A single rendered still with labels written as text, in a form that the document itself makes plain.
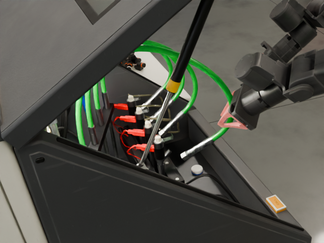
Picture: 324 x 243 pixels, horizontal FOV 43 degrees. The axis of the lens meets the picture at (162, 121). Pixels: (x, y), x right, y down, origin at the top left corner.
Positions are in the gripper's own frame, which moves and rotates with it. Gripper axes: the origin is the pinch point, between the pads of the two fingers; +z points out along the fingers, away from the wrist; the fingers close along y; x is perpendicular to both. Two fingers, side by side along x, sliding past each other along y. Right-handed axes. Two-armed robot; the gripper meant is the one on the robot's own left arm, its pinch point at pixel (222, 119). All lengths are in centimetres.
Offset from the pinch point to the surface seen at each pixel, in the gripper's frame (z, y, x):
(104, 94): 34.1, -10.7, -22.2
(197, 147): 8.2, 5.1, 0.3
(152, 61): 61, -61, -8
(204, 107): 152, -150, 70
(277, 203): 6.7, 4.9, 27.7
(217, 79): -8.0, -0.6, -9.4
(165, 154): 23.0, 2.0, -0.6
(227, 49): 173, -252, 82
